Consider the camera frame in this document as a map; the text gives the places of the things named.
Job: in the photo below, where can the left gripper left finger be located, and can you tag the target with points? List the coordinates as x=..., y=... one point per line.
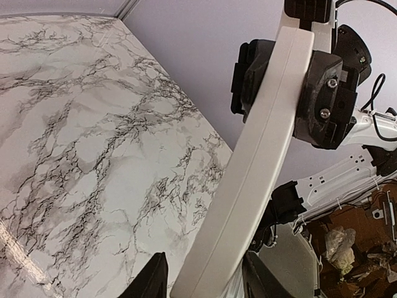
x=151, y=281

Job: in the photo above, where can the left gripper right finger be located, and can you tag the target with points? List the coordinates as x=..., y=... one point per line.
x=258, y=281

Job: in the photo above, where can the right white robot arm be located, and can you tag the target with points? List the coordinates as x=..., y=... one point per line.
x=301, y=79

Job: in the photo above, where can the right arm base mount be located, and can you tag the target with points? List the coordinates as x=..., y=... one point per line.
x=284, y=207

